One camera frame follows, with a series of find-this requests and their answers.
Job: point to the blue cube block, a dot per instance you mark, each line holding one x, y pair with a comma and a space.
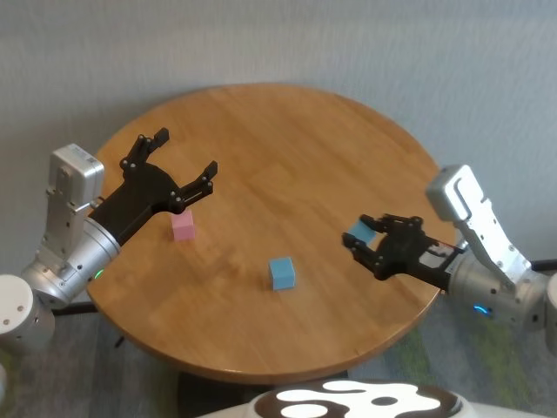
363, 231
282, 274

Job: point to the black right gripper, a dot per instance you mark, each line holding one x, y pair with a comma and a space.
409, 252

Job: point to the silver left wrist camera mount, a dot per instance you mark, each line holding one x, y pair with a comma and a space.
74, 170

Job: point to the black table base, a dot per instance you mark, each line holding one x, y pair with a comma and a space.
204, 392

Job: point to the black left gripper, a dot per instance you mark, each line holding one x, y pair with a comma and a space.
143, 191

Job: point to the small black stick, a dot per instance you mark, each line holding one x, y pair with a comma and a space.
118, 341

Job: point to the white robot torso brown pattern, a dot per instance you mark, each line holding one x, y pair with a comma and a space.
357, 392

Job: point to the pink cube block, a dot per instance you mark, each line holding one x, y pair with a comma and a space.
183, 228

